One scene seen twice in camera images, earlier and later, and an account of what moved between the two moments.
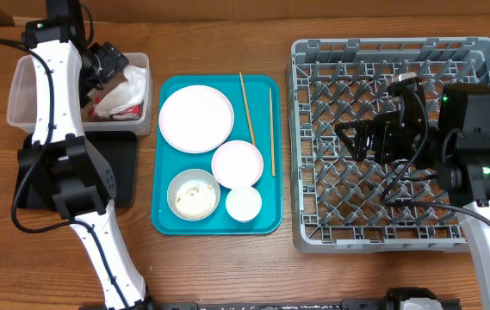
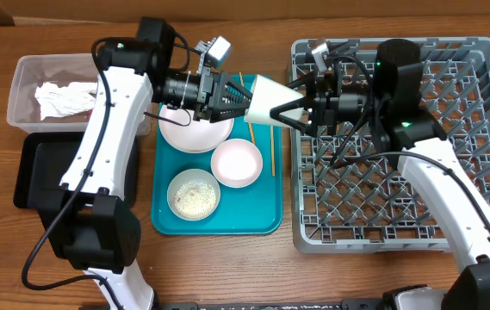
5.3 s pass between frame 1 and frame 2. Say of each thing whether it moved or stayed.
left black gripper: moved
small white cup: moved
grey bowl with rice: stayed
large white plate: stayed
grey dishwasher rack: stayed
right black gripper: moved
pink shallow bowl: stayed
